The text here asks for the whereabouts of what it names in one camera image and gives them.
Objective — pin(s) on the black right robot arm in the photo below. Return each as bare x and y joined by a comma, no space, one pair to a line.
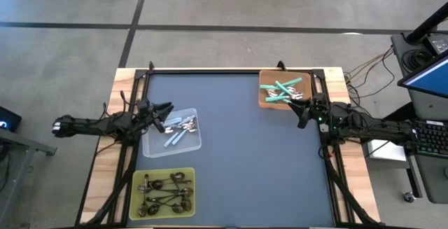
378,127

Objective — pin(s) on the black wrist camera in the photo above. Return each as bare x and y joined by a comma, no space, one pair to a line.
318,98
144,104

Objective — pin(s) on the grey equipment cart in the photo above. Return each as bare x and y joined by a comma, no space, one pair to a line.
430,180

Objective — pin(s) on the cart caster wheel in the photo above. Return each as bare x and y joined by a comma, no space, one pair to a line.
409,197

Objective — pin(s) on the yellow plastic bin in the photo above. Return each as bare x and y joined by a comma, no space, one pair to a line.
164,215

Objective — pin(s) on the white paper sheet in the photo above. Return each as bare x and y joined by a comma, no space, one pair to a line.
385,153

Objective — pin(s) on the black computer keyboard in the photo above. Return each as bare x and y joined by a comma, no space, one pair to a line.
434,139

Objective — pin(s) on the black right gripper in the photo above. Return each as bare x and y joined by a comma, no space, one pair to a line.
320,115

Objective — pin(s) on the black metal table frame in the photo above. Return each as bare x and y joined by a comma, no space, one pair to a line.
210,71

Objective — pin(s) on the clear plastic bin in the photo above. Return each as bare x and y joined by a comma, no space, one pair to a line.
157,150

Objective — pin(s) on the grey metal stand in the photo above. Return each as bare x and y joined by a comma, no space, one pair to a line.
31,145

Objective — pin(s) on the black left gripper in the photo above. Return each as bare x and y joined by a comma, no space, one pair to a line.
147,120

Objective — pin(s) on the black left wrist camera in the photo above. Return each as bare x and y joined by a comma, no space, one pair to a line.
144,104

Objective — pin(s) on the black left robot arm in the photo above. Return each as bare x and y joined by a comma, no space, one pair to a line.
91,125

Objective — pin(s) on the computer monitor blue screen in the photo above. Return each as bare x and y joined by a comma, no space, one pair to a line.
430,78

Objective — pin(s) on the black metal pole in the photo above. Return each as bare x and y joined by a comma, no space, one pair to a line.
428,22

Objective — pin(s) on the black device blue light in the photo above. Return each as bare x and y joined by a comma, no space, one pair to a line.
8,118

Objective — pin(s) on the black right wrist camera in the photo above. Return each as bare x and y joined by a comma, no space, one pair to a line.
318,98

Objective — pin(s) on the orange plastic bin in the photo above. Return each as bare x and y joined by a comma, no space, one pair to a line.
266,76

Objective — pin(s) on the black power adapter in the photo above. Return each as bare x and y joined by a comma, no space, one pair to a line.
437,43

